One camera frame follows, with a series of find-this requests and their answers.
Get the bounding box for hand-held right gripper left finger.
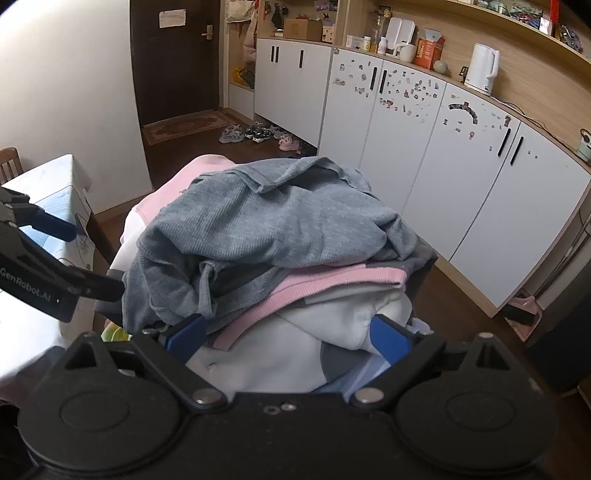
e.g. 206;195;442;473
65;314;227;411

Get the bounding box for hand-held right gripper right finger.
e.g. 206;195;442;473
345;315;520;411

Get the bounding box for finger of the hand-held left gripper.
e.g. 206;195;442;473
0;222;126;323
0;187;78;241

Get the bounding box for white and pink sweatshirt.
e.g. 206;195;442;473
187;264;419;394

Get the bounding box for grey knit long-sleeve top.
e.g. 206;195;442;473
122;157;438;335

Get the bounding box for yellow green cloth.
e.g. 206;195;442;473
102;323;134;343

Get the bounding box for brown wooden chair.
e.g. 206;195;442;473
0;147;23;184

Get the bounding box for pale pink garment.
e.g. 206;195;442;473
107;154;238;278

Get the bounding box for pink dustpan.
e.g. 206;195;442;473
503;288;544;342

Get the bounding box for patterned doormat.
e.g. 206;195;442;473
141;111;238;147

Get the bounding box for white cabinet with stickers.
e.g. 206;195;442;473
318;46;591;319

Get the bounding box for dark metal appliance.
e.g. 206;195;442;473
526;222;591;398

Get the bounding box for dark brown door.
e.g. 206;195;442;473
130;0;221;127

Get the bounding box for row of shoes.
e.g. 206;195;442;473
218;121;318;158

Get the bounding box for white electric kettle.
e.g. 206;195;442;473
464;43;501;95

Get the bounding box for orange carton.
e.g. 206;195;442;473
414;37;446;71

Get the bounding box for white plastic holder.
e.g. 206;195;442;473
385;17;416;51

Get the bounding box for cardboard box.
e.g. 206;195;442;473
283;18;323;42

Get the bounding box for row of shelf ornaments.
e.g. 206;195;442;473
475;0;583;49

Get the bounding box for black power cable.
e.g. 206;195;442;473
489;95;578;148

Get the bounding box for white cabinet with black handles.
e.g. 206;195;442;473
255;37;333;148

